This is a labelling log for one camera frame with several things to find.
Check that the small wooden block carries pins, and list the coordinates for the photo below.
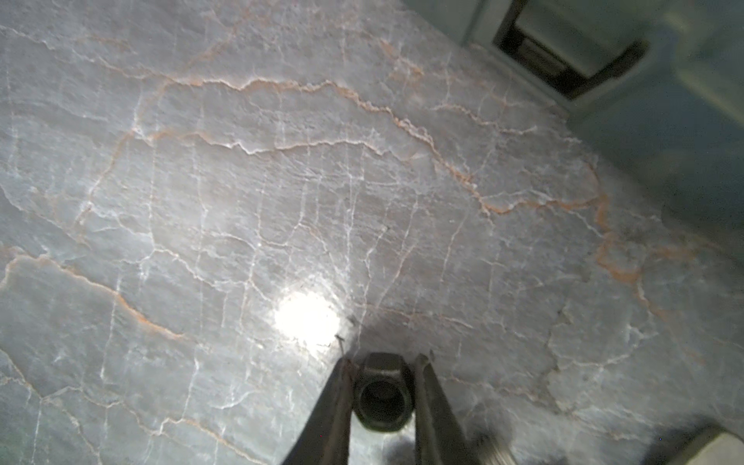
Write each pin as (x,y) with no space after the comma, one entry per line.
(714,446)

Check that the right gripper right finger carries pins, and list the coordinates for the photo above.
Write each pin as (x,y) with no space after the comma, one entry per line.
(439,437)

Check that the green compartment organizer box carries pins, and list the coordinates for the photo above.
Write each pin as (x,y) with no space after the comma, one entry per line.
(656,86)

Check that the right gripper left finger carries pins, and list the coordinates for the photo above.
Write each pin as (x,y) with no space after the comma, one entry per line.
(325,438)

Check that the black hex nut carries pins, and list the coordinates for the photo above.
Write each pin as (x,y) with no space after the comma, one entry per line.
(384,393)

